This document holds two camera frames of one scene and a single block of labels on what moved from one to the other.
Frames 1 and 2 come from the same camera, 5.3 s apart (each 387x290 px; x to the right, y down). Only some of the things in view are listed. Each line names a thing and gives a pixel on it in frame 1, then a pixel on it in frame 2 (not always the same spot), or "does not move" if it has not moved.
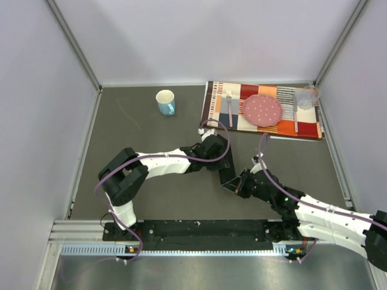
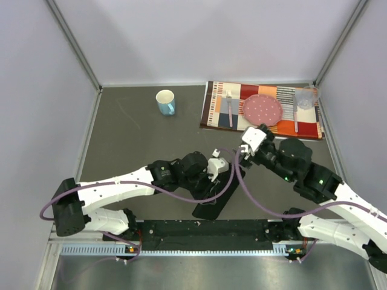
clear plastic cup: (307, 96) does not move
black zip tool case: (228, 173) -> (211, 210)
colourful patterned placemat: (224, 102) does not move
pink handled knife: (295, 115) does not move
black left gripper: (219, 164) -> (208, 182)
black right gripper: (236, 185) -> (245, 159)
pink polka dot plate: (262, 110) does not move
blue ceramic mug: (165, 102) does not move
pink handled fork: (228, 97) does not move
